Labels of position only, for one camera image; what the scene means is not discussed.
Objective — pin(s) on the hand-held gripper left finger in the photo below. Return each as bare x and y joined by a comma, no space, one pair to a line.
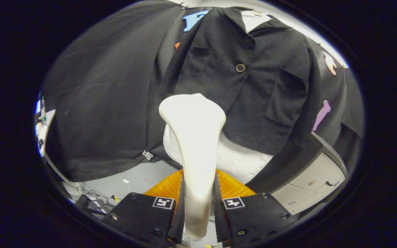
179,224

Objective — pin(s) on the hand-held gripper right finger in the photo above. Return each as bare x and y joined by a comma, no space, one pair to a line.
220,220

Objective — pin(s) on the white garment steamer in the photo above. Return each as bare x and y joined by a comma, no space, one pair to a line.
193,137

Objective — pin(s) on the black jacket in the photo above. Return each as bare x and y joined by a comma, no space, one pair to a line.
219,86

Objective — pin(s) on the white dress form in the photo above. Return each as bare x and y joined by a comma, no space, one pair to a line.
240,162

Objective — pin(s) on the grey cabinet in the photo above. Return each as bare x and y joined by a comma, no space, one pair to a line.
308,179

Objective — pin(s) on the black backdrop cloth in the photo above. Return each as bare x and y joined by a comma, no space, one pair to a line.
98,103

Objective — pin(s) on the white side table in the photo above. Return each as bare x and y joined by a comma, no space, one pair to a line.
48,119

